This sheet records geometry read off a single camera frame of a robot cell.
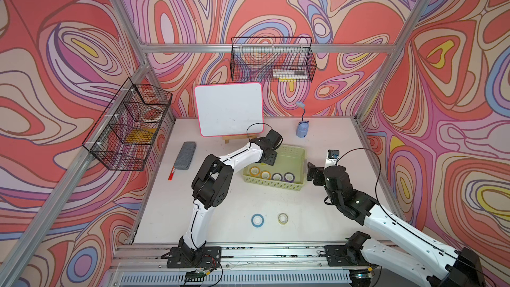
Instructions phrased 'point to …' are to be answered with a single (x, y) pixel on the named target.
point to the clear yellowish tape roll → (283, 218)
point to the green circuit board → (194, 276)
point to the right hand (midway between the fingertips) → (320, 168)
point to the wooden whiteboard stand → (234, 137)
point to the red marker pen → (171, 173)
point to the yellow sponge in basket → (141, 136)
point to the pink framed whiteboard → (230, 109)
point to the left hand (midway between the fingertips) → (267, 156)
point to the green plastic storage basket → (287, 171)
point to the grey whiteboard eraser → (186, 155)
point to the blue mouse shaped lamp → (302, 128)
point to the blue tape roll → (257, 220)
